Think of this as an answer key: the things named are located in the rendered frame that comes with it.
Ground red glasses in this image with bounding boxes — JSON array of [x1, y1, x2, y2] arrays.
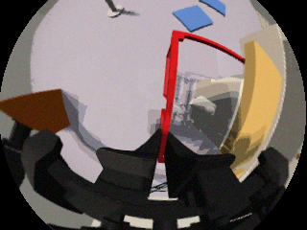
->
[[158, 31, 245, 164]]

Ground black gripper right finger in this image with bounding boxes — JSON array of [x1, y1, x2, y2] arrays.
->
[[164, 131, 235, 199]]

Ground black glasses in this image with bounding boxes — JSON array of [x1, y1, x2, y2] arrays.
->
[[150, 183, 168, 193]]

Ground long cream flat panel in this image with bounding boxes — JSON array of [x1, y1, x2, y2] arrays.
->
[[235, 23, 287, 180]]

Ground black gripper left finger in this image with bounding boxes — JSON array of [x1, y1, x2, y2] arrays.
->
[[96, 127, 162, 196]]

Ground blue flat rectangular pad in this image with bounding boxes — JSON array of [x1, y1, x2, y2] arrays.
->
[[173, 5, 214, 32], [199, 0, 226, 16]]

